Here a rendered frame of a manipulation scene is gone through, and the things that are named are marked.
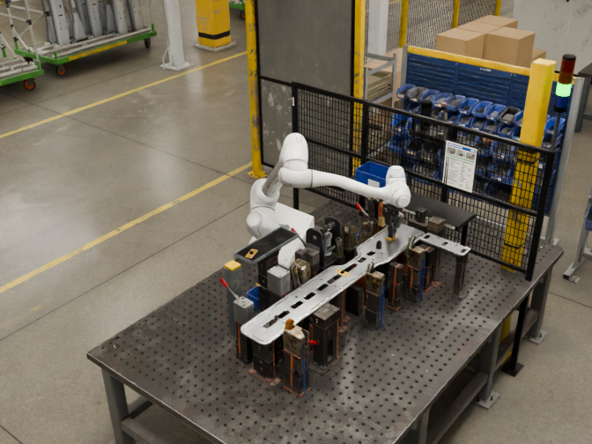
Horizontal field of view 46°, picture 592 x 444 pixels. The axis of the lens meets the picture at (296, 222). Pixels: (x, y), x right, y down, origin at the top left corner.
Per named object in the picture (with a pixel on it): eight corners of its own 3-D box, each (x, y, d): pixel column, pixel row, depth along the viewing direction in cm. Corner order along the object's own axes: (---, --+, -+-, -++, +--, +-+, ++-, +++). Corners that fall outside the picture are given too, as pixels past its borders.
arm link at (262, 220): (258, 246, 448) (240, 233, 430) (258, 220, 456) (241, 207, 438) (280, 241, 441) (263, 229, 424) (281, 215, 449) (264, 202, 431)
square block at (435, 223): (433, 275, 432) (439, 224, 414) (422, 270, 437) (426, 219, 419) (440, 270, 437) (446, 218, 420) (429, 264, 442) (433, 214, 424)
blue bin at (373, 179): (392, 200, 447) (394, 181, 441) (353, 187, 464) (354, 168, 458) (406, 191, 458) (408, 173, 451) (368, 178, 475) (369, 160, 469)
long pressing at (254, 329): (269, 349, 329) (269, 346, 328) (235, 329, 342) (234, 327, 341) (427, 233, 419) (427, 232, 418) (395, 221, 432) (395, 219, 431)
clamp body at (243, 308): (247, 367, 361) (244, 310, 344) (232, 358, 368) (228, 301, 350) (260, 358, 368) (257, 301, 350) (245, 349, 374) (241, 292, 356)
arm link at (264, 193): (247, 215, 449) (247, 185, 458) (270, 218, 454) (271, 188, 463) (285, 159, 383) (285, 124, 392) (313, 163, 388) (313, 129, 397)
